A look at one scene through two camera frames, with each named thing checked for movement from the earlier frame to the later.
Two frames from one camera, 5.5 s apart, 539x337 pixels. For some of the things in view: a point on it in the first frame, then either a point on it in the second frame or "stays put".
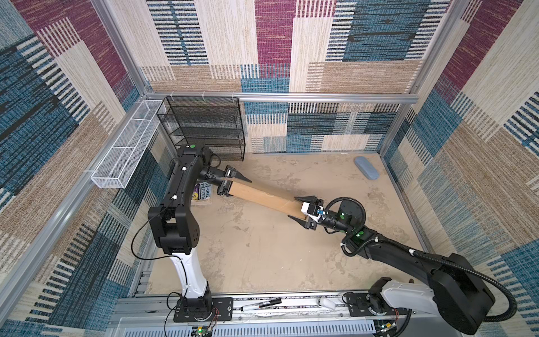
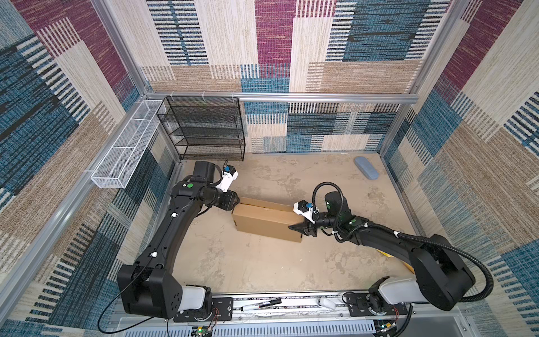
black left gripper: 224,189 -> 228,202
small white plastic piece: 325,302 stays put
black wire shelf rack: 213,121 stays put
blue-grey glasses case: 366,167 stays put
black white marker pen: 276,300 stays put
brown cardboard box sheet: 285,204 -> 267,218
